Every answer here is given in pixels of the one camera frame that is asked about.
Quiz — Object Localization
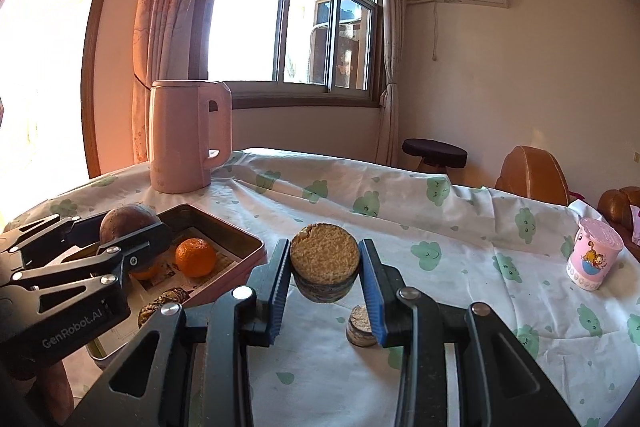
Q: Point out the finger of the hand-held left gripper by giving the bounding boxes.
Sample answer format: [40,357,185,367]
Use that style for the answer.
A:
[12,222,173,308]
[0,215,103,273]

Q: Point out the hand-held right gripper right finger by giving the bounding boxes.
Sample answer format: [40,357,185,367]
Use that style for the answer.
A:
[357,238,585,427]

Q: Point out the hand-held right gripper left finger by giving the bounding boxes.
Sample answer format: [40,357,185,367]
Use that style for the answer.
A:
[62,239,292,427]

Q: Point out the large brown stemmed fruit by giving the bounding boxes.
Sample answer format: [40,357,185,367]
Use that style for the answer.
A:
[99,203,162,249]

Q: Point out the metal tin box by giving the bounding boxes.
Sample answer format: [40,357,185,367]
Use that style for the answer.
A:
[87,203,267,362]

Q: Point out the large cut fruit piece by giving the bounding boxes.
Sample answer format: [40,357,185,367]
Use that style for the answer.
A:
[290,223,361,304]

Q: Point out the brown wrinkled dried fruit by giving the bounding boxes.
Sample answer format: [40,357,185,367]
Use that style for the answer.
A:
[157,288,190,306]

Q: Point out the person's left forearm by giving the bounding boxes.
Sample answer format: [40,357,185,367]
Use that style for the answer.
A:
[10,354,76,425]

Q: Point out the small orange mandarin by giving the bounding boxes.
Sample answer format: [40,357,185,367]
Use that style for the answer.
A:
[131,259,163,282]

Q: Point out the small cut fruit piece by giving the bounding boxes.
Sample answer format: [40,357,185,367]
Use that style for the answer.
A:
[346,305,380,348]

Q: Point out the large orange mandarin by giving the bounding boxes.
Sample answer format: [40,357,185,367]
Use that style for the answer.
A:
[175,238,218,278]

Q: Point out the printed paper sheet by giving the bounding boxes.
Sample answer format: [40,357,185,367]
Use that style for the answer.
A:
[115,227,241,343]

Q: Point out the dark fruit piece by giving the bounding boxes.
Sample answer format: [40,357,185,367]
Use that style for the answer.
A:
[137,302,166,330]

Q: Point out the pink electric kettle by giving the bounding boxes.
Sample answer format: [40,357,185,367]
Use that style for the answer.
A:
[149,79,233,194]

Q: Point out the black round stool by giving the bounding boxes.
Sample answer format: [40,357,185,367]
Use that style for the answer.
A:
[402,138,468,172]

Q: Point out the wooden framed glass door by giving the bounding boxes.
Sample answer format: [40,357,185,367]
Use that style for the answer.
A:
[0,0,136,228]

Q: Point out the brown leather armchair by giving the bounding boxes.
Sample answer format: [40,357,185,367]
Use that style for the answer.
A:
[495,145,571,206]

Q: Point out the beige curtain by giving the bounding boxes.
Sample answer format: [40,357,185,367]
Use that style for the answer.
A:
[375,0,416,168]

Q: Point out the pink cartoon cup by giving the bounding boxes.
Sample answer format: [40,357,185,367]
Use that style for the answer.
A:
[566,217,623,292]

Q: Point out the pink patterned curtain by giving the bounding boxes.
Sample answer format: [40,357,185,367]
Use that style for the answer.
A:
[131,0,236,165]

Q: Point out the sliding glass window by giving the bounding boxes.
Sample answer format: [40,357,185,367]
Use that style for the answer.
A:
[197,0,386,108]

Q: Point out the brown leather sofa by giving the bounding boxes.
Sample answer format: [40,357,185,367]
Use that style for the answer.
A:
[597,188,640,258]

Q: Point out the air conditioner pipe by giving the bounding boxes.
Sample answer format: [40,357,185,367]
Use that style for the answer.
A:
[431,2,442,64]

